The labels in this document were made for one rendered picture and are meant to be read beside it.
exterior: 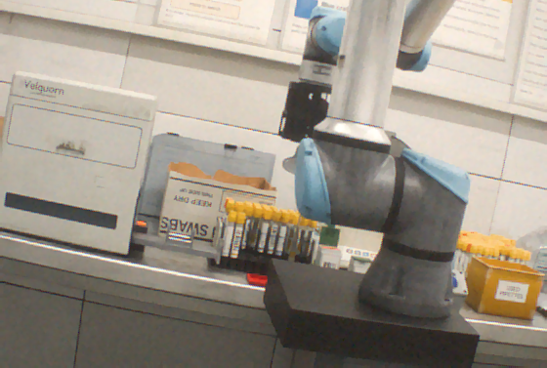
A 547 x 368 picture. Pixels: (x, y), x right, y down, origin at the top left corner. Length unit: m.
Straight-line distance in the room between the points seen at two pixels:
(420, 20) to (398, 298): 0.50
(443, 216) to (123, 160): 0.61
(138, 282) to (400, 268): 0.52
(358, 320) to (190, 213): 0.76
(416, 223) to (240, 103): 1.04
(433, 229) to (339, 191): 0.15
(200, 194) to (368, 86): 0.73
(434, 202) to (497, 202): 1.14
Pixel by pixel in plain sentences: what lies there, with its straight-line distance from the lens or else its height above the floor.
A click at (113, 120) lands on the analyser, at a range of 1.61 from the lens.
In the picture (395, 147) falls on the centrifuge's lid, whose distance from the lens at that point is 2.25.
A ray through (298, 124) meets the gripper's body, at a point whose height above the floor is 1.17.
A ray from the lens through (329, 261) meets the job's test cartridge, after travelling 1.72.
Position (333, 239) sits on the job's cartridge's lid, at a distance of 1.76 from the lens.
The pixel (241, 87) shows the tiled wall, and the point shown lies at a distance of 2.25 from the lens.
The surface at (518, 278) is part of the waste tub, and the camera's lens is 1.81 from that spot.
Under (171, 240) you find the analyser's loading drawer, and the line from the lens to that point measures 1.64.
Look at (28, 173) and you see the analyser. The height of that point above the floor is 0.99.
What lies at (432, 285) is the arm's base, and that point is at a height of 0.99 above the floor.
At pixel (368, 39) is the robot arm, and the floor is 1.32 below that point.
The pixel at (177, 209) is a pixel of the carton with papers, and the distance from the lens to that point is 1.91.
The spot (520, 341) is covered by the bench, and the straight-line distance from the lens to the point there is 1.77.
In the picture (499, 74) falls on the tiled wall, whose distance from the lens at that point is 2.40.
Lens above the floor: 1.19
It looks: 3 degrees down
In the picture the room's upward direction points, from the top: 11 degrees clockwise
